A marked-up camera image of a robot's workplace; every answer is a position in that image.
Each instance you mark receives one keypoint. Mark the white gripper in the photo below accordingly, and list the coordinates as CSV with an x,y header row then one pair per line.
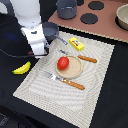
x,y
36,40

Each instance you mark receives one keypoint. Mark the red toy tomato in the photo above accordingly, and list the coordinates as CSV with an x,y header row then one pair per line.
x,y
63,63

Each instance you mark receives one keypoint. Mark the yellow toy butter box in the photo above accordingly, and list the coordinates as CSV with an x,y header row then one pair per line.
x,y
76,44

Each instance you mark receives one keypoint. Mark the fork with wooden handle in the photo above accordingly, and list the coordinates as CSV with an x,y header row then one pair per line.
x,y
71,83

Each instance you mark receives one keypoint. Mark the yellow toy banana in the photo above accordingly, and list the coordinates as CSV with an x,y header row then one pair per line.
x,y
23,69

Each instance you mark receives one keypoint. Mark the knife with wooden handle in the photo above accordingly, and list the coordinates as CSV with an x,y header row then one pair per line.
x,y
80,56

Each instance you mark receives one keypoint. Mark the large grey pot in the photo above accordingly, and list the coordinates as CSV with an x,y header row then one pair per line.
x,y
66,9

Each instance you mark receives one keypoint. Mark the small grey saucepan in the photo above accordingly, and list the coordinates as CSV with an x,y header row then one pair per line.
x,y
51,31

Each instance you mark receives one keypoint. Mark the white toy sink bowl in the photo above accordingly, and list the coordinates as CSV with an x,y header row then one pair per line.
x,y
122,15

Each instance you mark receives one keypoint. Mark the round wooden plate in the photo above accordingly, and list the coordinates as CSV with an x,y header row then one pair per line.
x,y
73,70

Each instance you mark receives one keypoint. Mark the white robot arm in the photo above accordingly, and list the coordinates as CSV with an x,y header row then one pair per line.
x,y
27,13

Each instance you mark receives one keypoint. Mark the white woven placemat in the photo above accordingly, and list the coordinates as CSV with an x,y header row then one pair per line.
x,y
64,101

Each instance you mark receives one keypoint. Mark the pink toy stove top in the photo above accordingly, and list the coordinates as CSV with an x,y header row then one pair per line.
x,y
104,27

